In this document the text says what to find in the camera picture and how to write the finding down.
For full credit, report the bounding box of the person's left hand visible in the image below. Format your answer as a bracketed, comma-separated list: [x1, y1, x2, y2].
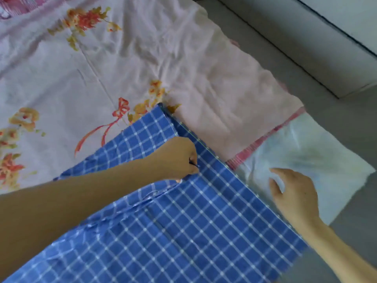
[146, 136, 201, 182]

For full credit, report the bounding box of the person's right forearm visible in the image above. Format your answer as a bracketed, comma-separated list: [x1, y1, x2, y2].
[299, 218, 377, 283]

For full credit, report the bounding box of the blue checked cloth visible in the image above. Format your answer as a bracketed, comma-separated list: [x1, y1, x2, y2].
[3, 103, 309, 283]

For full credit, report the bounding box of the person's left forearm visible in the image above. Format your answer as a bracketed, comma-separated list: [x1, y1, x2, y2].
[0, 159, 170, 282]

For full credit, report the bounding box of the white bed sheet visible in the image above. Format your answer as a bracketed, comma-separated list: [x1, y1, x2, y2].
[234, 112, 377, 229]

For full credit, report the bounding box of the person's right hand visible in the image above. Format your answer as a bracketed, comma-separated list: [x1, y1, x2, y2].
[268, 168, 324, 235]

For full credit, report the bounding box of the white wardrobe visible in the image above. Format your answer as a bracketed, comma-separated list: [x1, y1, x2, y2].
[213, 0, 377, 99]

